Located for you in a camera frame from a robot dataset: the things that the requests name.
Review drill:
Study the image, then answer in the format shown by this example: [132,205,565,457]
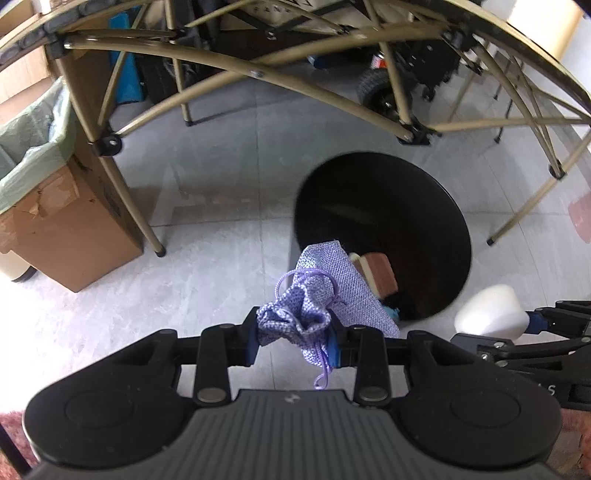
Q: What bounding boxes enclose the blue bag under table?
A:
[108,6,145,105]

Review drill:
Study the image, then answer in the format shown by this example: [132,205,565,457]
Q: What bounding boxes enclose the red scouring sponge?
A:
[349,252,399,300]

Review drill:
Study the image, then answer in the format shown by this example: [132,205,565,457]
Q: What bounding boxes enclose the purple drawstring pouch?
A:
[257,240,400,390]

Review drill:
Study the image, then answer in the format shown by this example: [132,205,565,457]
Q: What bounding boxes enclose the black round trash bin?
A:
[294,152,472,322]

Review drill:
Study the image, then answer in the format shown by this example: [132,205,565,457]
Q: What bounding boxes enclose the tan folding camping table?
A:
[0,0,591,257]

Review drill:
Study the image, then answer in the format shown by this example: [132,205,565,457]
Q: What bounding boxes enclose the brown cardboard box with bag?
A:
[1,80,143,292]

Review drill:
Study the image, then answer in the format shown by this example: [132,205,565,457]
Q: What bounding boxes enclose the black wheeled cart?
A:
[358,29,482,121]

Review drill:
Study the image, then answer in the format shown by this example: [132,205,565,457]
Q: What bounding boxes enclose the white foam block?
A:
[454,284,530,341]

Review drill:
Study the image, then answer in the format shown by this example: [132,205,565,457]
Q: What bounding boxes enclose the red soda can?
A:
[370,52,387,70]

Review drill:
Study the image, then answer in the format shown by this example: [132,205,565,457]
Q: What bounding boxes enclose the pink fluffy rug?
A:
[1,412,38,479]

